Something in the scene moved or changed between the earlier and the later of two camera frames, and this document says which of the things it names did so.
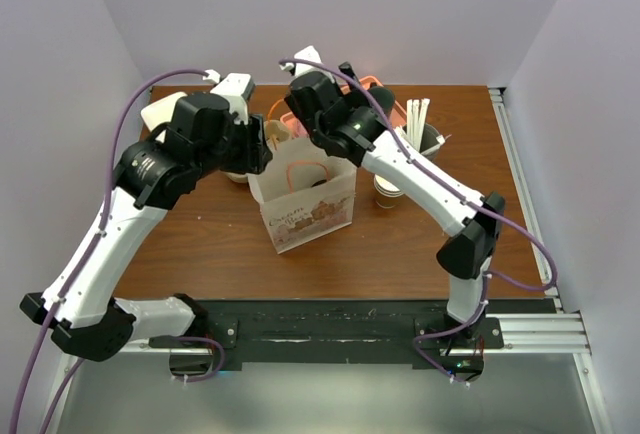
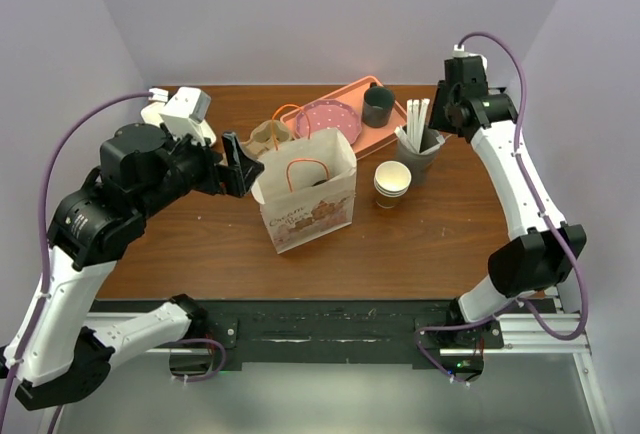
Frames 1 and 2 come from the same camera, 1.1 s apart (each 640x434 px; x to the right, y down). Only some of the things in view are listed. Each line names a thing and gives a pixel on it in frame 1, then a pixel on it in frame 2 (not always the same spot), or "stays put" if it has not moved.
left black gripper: x=256 y=154 to x=236 y=178
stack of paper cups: x=386 y=194 stays put
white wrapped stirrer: x=440 y=138 stays put
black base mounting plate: x=343 y=331 stays put
